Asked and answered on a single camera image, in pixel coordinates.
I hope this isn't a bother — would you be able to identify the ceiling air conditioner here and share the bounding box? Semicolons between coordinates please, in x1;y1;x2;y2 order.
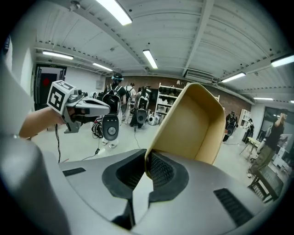
183;68;219;84

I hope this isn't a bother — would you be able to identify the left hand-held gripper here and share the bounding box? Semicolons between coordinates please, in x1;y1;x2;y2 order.
46;80;111;134

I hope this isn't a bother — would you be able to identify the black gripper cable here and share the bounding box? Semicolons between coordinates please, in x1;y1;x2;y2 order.
54;123;62;163

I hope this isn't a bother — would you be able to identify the tan plastic container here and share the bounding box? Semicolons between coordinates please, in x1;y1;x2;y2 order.
144;82;226;181

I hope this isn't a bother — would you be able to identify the white cabinet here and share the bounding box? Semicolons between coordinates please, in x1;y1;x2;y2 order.
238;108;251;128

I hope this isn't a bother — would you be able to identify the person's left forearm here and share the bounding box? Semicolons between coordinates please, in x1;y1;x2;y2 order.
19;107;67;139

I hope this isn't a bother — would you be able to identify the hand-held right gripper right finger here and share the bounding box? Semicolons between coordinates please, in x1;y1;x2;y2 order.
132;150;268;235

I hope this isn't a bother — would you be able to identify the white shelving unit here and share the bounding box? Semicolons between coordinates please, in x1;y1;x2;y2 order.
155;82;184;126

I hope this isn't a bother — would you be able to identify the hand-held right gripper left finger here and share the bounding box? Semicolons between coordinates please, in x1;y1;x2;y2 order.
42;148;147;235

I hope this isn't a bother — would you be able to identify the dark double door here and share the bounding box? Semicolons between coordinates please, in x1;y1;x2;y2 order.
34;64;68;111

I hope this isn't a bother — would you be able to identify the black device with grey dial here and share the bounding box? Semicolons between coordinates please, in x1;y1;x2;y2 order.
102;115;120;142
136;108;147;125

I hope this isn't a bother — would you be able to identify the person's white sleeve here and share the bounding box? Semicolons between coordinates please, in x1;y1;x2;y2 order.
0;54;33;139

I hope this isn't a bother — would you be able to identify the black floor cable with adapter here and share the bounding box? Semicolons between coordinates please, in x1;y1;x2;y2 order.
81;146;101;161

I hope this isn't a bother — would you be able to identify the white round appliance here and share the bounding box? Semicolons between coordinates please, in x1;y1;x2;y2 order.
147;113;160;126

